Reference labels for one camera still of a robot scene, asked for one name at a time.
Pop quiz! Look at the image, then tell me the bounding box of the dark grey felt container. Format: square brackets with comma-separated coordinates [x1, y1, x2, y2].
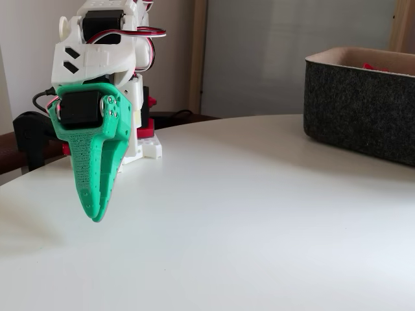
[303, 46, 415, 168]

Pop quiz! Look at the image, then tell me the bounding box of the black red table clamp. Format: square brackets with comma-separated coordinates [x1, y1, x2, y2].
[12, 111, 71, 172]
[136, 85, 158, 140]

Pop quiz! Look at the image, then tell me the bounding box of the thin black cable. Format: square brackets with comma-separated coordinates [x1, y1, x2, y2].
[157, 109, 195, 121]

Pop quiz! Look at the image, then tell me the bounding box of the black USB cable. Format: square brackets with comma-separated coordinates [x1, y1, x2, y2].
[32, 87, 59, 113]

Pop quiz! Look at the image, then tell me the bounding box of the light wooden frame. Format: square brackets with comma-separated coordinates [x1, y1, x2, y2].
[388, 0, 415, 54]

